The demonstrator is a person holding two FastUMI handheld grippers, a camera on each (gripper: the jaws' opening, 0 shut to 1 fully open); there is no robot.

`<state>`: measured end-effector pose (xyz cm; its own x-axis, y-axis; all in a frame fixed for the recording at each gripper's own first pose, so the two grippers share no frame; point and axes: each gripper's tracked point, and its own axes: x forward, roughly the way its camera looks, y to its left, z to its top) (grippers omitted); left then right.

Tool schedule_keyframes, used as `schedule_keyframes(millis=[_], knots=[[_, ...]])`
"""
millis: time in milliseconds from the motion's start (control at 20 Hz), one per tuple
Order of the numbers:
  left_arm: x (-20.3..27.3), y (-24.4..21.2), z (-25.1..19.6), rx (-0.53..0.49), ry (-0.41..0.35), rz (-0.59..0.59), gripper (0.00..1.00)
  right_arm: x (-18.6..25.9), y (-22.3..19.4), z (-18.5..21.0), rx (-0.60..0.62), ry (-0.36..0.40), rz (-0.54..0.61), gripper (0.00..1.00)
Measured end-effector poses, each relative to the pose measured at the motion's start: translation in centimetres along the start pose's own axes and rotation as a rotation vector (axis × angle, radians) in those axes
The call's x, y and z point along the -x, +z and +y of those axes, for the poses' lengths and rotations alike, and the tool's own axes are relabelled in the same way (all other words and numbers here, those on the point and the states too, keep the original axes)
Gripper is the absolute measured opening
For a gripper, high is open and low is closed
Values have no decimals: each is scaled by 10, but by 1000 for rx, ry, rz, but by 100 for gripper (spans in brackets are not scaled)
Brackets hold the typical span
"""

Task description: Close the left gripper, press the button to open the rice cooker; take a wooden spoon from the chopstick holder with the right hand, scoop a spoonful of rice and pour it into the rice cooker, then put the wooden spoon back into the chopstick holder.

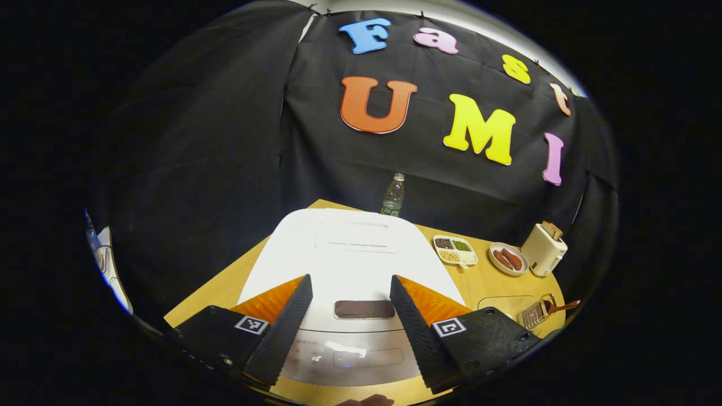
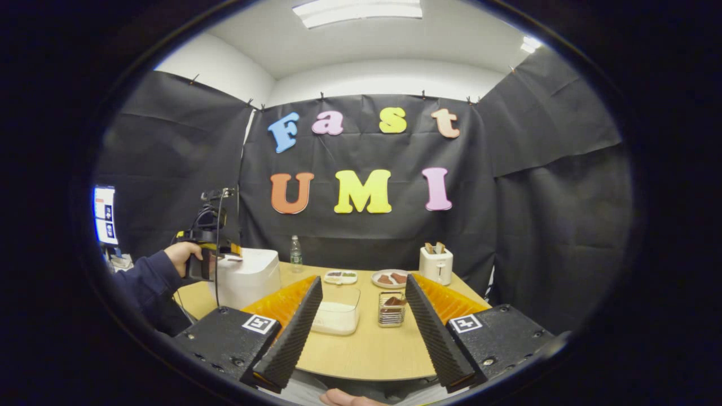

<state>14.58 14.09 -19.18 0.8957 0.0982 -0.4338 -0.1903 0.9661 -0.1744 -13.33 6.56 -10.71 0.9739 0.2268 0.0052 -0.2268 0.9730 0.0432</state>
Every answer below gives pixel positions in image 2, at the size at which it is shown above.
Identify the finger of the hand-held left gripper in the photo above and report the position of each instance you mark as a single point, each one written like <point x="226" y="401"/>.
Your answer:
<point x="231" y="251"/>

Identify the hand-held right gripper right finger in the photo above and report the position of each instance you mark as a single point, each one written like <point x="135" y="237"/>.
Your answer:
<point x="437" y="338"/>

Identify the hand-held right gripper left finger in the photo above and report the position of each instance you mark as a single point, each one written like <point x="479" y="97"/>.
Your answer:
<point x="290" y="338"/>

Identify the white rice cooker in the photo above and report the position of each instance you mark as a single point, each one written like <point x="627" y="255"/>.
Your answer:
<point x="254" y="276"/>

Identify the clear container of rice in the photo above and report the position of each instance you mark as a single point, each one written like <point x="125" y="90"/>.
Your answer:
<point x="338" y="316"/>

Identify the brown wooden spoon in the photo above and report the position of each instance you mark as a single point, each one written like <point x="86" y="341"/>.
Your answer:
<point x="393" y="301"/>

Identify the clear plastic water bottle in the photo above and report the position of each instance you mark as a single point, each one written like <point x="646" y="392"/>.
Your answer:
<point x="296" y="256"/>

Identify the white toaster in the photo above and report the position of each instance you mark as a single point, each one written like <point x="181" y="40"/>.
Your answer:
<point x="436" y="269"/>

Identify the brown meat piece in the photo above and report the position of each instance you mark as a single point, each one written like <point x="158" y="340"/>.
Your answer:
<point x="384" y="279"/>
<point x="399" y="278"/>

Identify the white divided condiment dish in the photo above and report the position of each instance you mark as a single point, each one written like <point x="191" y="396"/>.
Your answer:
<point x="340" y="277"/>

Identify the white round plate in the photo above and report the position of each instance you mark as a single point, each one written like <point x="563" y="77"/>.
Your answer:
<point x="378" y="285"/>

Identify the computer monitor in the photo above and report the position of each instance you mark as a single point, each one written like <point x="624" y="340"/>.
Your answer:
<point x="105" y="217"/>

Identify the black backdrop cloth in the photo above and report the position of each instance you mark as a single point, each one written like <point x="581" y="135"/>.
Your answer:
<point x="536" y="237"/>

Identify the ceiling light panel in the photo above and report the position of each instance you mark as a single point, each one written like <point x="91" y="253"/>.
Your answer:
<point x="530" y="44"/>
<point x="358" y="11"/>

